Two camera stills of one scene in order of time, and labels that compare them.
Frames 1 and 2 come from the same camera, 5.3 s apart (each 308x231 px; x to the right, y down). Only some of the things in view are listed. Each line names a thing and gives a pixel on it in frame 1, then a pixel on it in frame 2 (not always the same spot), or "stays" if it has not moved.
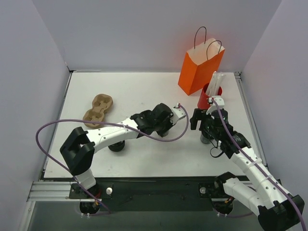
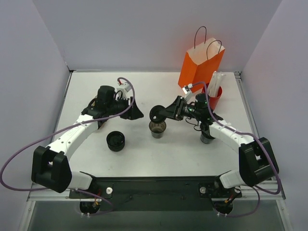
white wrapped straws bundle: x=214 y=86 stays
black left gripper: x=164 y=130 → x=131 y=107
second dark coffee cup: x=204 y=140 stays
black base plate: x=154 y=194 stays
